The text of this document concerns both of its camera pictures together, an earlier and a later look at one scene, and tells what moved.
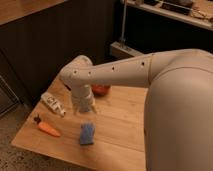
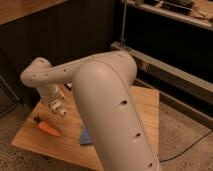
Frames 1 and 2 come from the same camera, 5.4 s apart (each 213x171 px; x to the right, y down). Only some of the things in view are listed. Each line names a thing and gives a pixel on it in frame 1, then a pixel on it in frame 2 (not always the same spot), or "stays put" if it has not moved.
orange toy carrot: (45, 127) stays put
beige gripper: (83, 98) -> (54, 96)
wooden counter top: (11, 10) stays put
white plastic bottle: (53, 104) stays put
